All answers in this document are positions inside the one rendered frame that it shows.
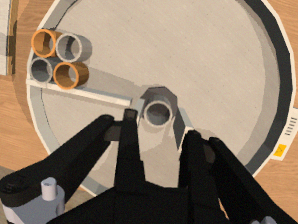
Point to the grey metal bushing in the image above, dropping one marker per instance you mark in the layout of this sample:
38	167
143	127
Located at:
38	69
158	121
63	48

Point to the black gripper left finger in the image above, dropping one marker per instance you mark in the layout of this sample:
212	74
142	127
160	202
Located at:
38	193

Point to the bronze bushing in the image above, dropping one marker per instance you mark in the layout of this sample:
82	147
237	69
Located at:
61	76
40	43

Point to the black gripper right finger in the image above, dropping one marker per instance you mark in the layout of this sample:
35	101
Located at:
243	199

